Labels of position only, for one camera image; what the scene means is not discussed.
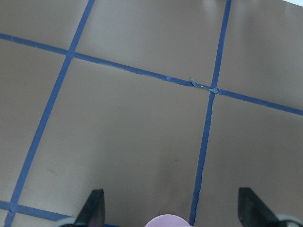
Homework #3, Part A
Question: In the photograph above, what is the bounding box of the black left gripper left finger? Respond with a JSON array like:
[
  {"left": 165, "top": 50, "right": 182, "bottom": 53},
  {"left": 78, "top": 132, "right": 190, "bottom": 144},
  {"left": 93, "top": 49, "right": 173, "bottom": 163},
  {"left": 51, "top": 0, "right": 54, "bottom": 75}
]
[{"left": 73, "top": 189, "right": 105, "bottom": 227}]

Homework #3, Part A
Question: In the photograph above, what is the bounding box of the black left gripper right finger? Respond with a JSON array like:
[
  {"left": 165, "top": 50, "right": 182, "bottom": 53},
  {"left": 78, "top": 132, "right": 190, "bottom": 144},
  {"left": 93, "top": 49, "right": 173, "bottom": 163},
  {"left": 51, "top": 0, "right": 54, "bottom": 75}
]
[{"left": 238, "top": 187, "right": 283, "bottom": 227}]

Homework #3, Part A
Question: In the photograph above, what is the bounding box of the purple pen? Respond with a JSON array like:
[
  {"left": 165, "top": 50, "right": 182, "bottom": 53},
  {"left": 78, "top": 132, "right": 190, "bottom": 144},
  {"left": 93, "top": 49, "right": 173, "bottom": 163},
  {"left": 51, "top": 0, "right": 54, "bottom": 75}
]
[{"left": 145, "top": 214, "right": 191, "bottom": 227}]

